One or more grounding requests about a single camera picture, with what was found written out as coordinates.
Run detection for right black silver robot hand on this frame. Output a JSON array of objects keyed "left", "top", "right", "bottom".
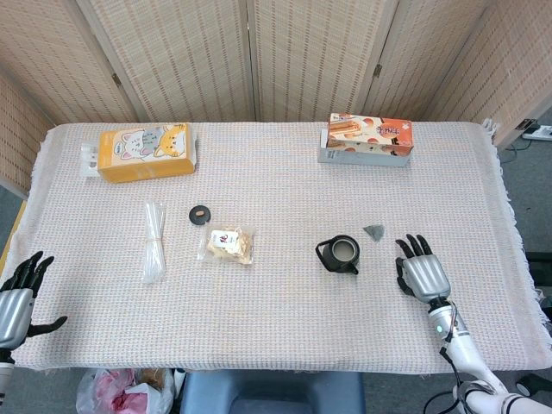
[{"left": 395, "top": 234, "right": 452, "bottom": 302}]

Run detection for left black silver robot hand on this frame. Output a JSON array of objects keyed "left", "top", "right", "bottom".
[{"left": 0, "top": 251, "right": 69, "bottom": 351}]

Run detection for clear plastic bag red contents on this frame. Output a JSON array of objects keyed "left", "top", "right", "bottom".
[{"left": 76, "top": 367, "right": 176, "bottom": 414}]

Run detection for small black lid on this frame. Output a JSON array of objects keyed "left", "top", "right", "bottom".
[{"left": 188, "top": 205, "right": 213, "bottom": 225}]

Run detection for orange biscuit box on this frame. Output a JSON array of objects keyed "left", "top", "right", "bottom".
[{"left": 317, "top": 112, "right": 414, "bottom": 168}]

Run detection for bundle of clear plastic straws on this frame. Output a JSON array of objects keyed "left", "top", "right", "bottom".
[{"left": 141, "top": 201, "right": 168, "bottom": 285}]

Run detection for pink woven tablecloth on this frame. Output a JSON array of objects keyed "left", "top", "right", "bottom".
[{"left": 0, "top": 119, "right": 552, "bottom": 375}]

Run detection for small white clear packet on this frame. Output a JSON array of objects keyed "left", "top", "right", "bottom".
[{"left": 80, "top": 143, "right": 101, "bottom": 179}]

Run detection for white power strip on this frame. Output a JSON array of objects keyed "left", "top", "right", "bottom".
[{"left": 521, "top": 123, "right": 552, "bottom": 141}]

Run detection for yellow cat print box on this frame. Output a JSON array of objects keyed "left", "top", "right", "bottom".
[{"left": 97, "top": 122, "right": 199, "bottom": 185}]

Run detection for blue chair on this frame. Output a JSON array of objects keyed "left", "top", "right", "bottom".
[{"left": 179, "top": 369, "right": 367, "bottom": 414}]

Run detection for clear snack packet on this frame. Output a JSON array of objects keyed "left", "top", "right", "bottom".
[{"left": 197, "top": 223, "right": 255, "bottom": 267}]

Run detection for woven bamboo folding screen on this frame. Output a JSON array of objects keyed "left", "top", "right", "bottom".
[{"left": 0, "top": 0, "right": 552, "bottom": 198}]

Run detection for black floor cable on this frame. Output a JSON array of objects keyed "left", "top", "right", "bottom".
[{"left": 422, "top": 389, "right": 458, "bottom": 414}]

